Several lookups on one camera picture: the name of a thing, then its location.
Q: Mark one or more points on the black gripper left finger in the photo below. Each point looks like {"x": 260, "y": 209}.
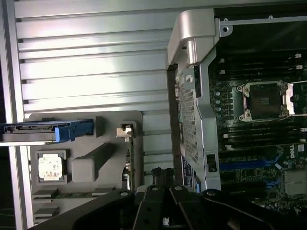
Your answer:
{"x": 148, "y": 208}

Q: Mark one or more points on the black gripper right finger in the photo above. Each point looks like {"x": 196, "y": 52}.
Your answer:
{"x": 187, "y": 208}

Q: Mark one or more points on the grey parts rack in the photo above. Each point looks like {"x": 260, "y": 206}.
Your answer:
{"x": 103, "y": 153}

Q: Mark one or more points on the black open PC case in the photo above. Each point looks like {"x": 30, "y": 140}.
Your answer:
{"x": 206, "y": 124}

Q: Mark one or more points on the green motherboard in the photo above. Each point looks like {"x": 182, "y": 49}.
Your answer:
{"x": 254, "y": 153}

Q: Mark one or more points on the RAM slot black clips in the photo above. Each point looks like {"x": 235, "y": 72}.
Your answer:
{"x": 260, "y": 74}
{"x": 263, "y": 128}
{"x": 263, "y": 138}
{"x": 260, "y": 64}

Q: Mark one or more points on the RAM slot white clips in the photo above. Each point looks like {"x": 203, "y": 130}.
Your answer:
{"x": 260, "y": 69}
{"x": 263, "y": 133}
{"x": 260, "y": 58}

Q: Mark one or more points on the silver CPU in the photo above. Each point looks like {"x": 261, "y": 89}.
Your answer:
{"x": 49, "y": 167}

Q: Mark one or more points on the silver finned heatsink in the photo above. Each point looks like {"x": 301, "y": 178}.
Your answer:
{"x": 296, "y": 183}

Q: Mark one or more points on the CPU socket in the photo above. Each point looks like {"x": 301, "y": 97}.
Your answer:
{"x": 263, "y": 100}

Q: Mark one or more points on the silver hard drive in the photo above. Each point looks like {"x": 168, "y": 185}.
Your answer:
{"x": 28, "y": 136}

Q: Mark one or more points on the metal socket cover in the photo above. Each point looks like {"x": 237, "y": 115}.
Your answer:
{"x": 297, "y": 98}

